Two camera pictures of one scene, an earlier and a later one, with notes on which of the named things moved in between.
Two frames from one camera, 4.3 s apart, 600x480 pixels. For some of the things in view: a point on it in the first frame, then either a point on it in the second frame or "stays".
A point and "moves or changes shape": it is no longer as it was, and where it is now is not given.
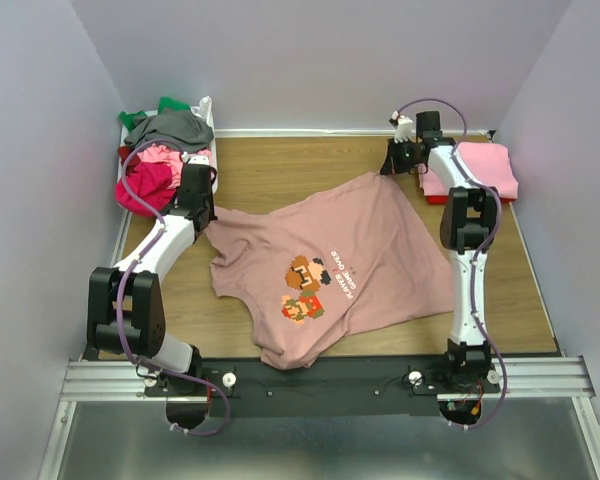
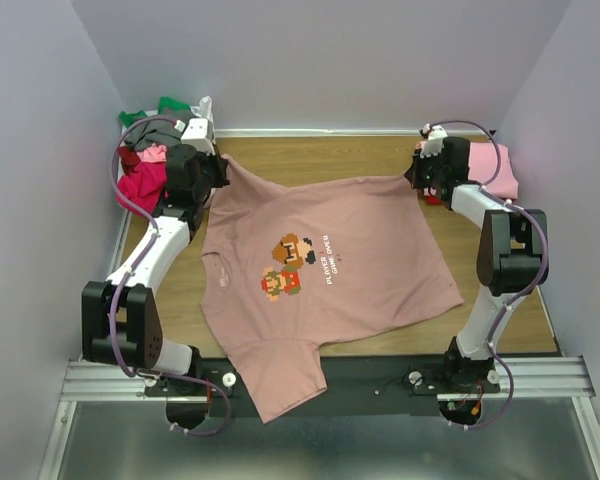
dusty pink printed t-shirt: x=311 y=275 moves or changes shape
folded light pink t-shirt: x=486 y=163 stays
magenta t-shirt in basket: x=151 y=182 stays
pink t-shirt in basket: x=161 y=153 stays
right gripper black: x=392 y=160 to x=415 y=174
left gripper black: x=203 y=216 to x=218 y=170
